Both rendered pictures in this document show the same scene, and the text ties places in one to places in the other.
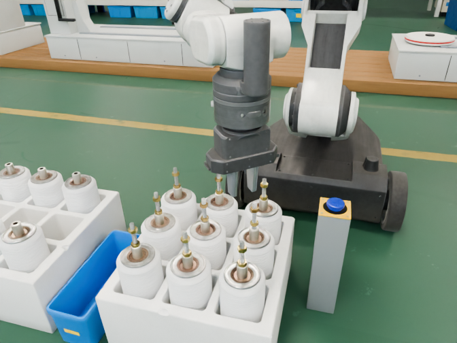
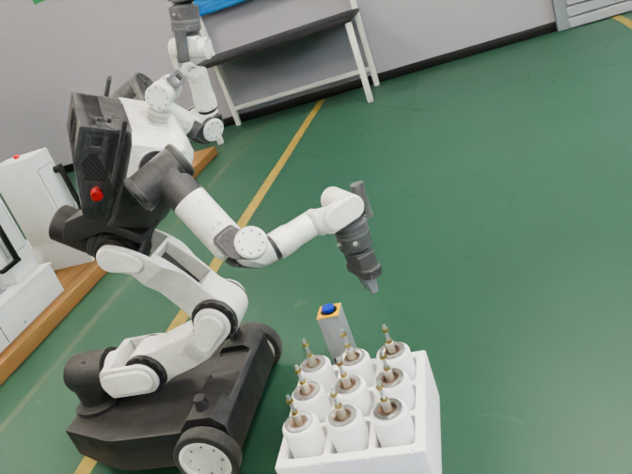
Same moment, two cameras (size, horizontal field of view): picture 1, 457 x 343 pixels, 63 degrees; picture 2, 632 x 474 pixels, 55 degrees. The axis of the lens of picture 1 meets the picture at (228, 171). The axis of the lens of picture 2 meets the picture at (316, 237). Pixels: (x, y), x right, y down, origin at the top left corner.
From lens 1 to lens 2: 160 cm
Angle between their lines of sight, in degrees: 77
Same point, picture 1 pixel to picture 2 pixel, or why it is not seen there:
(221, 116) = (368, 240)
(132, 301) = (420, 425)
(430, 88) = (14, 356)
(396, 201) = (270, 332)
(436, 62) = not seen: outside the picture
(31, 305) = not seen: outside the picture
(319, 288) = not seen: hidden behind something
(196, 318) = (423, 385)
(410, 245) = (290, 353)
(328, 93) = (227, 287)
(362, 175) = (246, 339)
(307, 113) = (237, 307)
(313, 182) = (246, 373)
